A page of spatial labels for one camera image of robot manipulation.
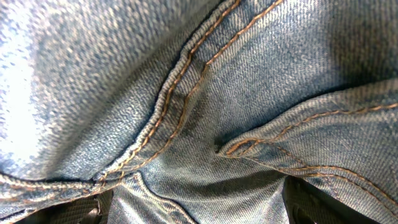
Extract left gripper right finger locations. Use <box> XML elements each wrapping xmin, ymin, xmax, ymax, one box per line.
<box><xmin>282</xmin><ymin>176</ymin><xmax>378</xmax><ymax>224</ymax></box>

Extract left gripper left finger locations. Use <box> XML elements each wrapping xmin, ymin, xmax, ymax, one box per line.
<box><xmin>17</xmin><ymin>190</ymin><xmax>114</xmax><ymax>224</ymax></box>

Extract light blue denim jeans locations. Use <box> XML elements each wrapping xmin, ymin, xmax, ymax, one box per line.
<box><xmin>1</xmin><ymin>0</ymin><xmax>397</xmax><ymax>223</ymax></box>

